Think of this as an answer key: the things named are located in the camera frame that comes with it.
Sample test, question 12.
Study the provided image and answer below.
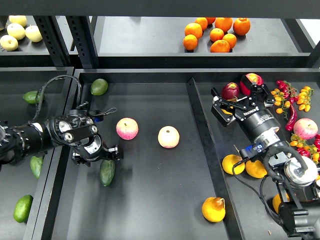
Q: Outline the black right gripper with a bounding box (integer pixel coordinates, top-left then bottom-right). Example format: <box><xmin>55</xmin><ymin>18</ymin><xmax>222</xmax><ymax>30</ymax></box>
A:
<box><xmin>211</xmin><ymin>83</ymin><xmax>281</xmax><ymax>140</ymax></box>

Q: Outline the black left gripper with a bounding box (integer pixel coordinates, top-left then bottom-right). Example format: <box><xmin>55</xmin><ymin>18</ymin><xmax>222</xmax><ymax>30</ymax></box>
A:
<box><xmin>71</xmin><ymin>134</ymin><xmax>124</xmax><ymax>167</ymax></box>

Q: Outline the dark green avocado tray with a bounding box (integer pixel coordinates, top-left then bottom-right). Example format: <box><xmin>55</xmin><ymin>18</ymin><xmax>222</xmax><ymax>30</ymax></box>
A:
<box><xmin>99</xmin><ymin>160</ymin><xmax>116</xmax><ymax>187</ymax></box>

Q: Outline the yellow pear tray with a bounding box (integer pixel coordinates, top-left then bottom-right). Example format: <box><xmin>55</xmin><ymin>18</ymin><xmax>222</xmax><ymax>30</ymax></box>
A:
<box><xmin>201</xmin><ymin>197</ymin><xmax>226</xmax><ymax>223</ymax></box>

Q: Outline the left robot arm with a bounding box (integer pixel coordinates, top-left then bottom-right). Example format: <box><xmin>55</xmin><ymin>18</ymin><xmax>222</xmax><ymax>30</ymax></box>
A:
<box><xmin>0</xmin><ymin>75</ymin><xmax>124</xmax><ymax>166</ymax></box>

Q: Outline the green avocado lower edge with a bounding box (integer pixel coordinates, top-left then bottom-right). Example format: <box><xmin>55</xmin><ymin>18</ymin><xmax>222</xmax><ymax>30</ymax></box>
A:
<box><xmin>30</xmin><ymin>155</ymin><xmax>44</xmax><ymax>180</ymax></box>

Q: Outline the green avocado tray corner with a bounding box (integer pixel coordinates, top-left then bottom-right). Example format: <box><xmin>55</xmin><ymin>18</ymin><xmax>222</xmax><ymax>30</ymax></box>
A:
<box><xmin>90</xmin><ymin>78</ymin><xmax>109</xmax><ymax>96</ymax></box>

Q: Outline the yellow pear behind wrist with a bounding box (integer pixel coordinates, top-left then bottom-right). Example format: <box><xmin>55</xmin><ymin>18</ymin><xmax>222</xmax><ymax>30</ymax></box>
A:
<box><xmin>245</xmin><ymin>160</ymin><xmax>267</xmax><ymax>179</ymax></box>

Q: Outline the green avocado upper left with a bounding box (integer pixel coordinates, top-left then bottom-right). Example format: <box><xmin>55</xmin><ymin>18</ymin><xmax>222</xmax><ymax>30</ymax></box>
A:
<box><xmin>22</xmin><ymin>90</ymin><xmax>40</xmax><ymax>104</ymax></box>

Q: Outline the bright green avocado bottom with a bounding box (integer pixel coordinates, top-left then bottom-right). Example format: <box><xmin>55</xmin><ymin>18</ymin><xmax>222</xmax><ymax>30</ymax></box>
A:
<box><xmin>13</xmin><ymin>194</ymin><xmax>34</xmax><ymax>223</ymax></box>

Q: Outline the pale yellow pear right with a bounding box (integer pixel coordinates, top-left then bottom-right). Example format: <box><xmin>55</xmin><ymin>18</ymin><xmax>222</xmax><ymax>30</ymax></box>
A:
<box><xmin>25</xmin><ymin>25</ymin><xmax>43</xmax><ymax>43</ymax></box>

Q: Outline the pale yellow pear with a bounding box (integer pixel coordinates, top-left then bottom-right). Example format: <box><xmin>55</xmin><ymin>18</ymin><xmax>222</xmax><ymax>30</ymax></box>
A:
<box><xmin>0</xmin><ymin>35</ymin><xmax>19</xmax><ymax>52</ymax></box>
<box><xmin>6</xmin><ymin>23</ymin><xmax>26</xmax><ymax>41</ymax></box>
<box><xmin>25</xmin><ymin>25</ymin><xmax>43</xmax><ymax>43</ymax></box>
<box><xmin>8</xmin><ymin>15</ymin><xmax>27</xmax><ymax>27</ymax></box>

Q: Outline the pale yellow pear front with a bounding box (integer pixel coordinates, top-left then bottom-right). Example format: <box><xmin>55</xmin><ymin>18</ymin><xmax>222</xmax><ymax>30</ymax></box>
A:
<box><xmin>0</xmin><ymin>35</ymin><xmax>19</xmax><ymax>52</ymax></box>

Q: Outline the pale yellow pear middle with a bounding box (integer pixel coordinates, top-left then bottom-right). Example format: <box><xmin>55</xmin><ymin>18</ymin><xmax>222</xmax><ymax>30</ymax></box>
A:
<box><xmin>6</xmin><ymin>23</ymin><xmax>26</xmax><ymax>41</ymax></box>

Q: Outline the pale yellow pear back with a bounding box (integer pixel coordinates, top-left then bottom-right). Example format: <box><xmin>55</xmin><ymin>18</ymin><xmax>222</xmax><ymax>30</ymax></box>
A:
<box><xmin>8</xmin><ymin>15</ymin><xmax>27</xmax><ymax>27</ymax></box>

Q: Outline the dark purple apple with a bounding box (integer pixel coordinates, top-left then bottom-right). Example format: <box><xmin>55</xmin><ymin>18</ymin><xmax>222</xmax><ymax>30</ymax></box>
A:
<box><xmin>221</xmin><ymin>82</ymin><xmax>240</xmax><ymax>100</ymax></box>

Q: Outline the bright red apple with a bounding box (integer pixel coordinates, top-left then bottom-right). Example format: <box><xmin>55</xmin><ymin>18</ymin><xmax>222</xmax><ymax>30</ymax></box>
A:
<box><xmin>239</xmin><ymin>73</ymin><xmax>264</xmax><ymax>96</ymax></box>

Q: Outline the orange cherry tomato cluster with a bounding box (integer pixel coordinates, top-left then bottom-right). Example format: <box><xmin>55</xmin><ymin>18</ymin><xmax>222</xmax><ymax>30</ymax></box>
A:
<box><xmin>271</xmin><ymin>88</ymin><xmax>291</xmax><ymax>114</ymax></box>

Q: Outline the pink red apple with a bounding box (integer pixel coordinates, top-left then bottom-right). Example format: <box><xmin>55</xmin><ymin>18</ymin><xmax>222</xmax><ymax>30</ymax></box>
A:
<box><xmin>116</xmin><ymin>117</ymin><xmax>139</xmax><ymax>140</ymax></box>

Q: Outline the red chili pepper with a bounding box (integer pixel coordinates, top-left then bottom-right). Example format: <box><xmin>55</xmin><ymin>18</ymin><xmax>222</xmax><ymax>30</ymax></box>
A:
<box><xmin>285</xmin><ymin>103</ymin><xmax>297</xmax><ymax>132</ymax></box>

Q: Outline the orange front centre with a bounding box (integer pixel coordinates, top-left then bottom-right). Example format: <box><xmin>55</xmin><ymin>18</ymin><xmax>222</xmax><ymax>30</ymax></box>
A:
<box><xmin>210</xmin><ymin>39</ymin><xmax>230</xmax><ymax>53</ymax></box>

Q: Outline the orange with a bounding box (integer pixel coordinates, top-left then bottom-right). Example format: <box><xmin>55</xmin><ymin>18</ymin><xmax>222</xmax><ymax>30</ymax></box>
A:
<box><xmin>184</xmin><ymin>22</ymin><xmax>203</xmax><ymax>39</ymax></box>
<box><xmin>222</xmin><ymin>33</ymin><xmax>237</xmax><ymax>49</ymax></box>
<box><xmin>183</xmin><ymin>34</ymin><xmax>198</xmax><ymax>51</ymax></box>
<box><xmin>209</xmin><ymin>28</ymin><xmax>225</xmax><ymax>43</ymax></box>
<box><xmin>210</xmin><ymin>39</ymin><xmax>230</xmax><ymax>53</ymax></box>
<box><xmin>194</xmin><ymin>17</ymin><xmax>208</xmax><ymax>31</ymax></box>
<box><xmin>233</xmin><ymin>17</ymin><xmax>251</xmax><ymax>36</ymax></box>

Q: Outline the orange front right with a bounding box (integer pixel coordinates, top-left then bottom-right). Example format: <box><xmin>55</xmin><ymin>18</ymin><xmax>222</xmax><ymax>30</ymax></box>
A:
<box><xmin>222</xmin><ymin>33</ymin><xmax>237</xmax><ymax>49</ymax></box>

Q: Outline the yellow cherry tomato cluster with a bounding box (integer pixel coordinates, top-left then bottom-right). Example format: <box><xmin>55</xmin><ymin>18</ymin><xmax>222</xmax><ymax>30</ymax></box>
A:
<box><xmin>296</xmin><ymin>86</ymin><xmax>314</xmax><ymax>112</ymax></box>

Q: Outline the pink apple right tray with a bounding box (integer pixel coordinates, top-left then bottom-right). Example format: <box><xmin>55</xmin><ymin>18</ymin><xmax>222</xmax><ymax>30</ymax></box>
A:
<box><xmin>293</xmin><ymin>118</ymin><xmax>318</xmax><ymax>140</ymax></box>

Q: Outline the orange far right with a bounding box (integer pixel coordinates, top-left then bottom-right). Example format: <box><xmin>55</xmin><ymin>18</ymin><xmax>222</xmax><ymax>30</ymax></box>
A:
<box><xmin>233</xmin><ymin>17</ymin><xmax>251</xmax><ymax>36</ymax></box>

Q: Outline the pale pink apple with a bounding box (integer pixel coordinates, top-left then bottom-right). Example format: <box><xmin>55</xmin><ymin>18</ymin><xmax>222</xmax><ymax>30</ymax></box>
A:
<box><xmin>157</xmin><ymin>125</ymin><xmax>180</xmax><ymax>149</ymax></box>

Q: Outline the orange front left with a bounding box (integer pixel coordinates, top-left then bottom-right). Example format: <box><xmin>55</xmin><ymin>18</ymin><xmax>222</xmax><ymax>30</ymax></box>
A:
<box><xmin>183</xmin><ymin>34</ymin><xmax>198</xmax><ymax>51</ymax></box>

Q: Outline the orange back large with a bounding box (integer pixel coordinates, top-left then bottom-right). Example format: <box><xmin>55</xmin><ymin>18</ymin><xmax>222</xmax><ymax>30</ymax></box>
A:
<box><xmin>214</xmin><ymin>17</ymin><xmax>233</xmax><ymax>33</ymax></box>

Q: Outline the mixed cherry tomato pile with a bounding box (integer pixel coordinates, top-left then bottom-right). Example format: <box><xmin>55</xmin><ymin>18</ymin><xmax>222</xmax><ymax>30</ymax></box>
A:
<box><xmin>290</xmin><ymin>133</ymin><xmax>320</xmax><ymax>165</ymax></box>

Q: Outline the black centre tray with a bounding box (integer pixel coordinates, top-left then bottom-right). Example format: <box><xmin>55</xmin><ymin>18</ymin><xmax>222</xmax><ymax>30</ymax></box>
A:
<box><xmin>24</xmin><ymin>68</ymin><xmax>245</xmax><ymax>240</ymax></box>

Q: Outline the black tray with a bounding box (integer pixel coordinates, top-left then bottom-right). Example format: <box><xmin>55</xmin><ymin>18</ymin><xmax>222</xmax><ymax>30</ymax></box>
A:
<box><xmin>0</xmin><ymin>67</ymin><xmax>74</xmax><ymax>240</ymax></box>
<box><xmin>185</xmin><ymin>72</ymin><xmax>320</xmax><ymax>240</ymax></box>
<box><xmin>24</xmin><ymin>68</ymin><xmax>245</xmax><ymax>240</ymax></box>

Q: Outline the orange upper left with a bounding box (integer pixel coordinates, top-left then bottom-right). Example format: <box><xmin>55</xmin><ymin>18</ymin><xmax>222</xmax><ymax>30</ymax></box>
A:
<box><xmin>184</xmin><ymin>22</ymin><xmax>203</xmax><ymax>39</ymax></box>

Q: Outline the orange back left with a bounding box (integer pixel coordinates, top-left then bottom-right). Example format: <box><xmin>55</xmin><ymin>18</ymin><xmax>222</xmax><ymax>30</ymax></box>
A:
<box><xmin>194</xmin><ymin>17</ymin><xmax>208</xmax><ymax>31</ymax></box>

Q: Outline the black right tray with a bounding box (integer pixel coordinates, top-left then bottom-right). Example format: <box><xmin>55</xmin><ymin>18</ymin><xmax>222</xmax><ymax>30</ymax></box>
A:
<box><xmin>185</xmin><ymin>72</ymin><xmax>320</xmax><ymax>240</ymax></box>

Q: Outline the black left tray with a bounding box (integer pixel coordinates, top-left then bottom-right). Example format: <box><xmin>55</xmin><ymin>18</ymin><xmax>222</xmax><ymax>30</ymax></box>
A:
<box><xmin>0</xmin><ymin>67</ymin><xmax>74</xmax><ymax>240</ymax></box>

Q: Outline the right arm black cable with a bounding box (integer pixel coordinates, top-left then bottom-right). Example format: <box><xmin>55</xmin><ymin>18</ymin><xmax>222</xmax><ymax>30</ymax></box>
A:
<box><xmin>231</xmin><ymin>159</ymin><xmax>286</xmax><ymax>226</ymax></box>

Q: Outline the black metal shelf frame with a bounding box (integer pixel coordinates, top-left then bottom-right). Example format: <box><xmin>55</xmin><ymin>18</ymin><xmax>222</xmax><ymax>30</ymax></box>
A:
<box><xmin>0</xmin><ymin>0</ymin><xmax>320</xmax><ymax>69</ymax></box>

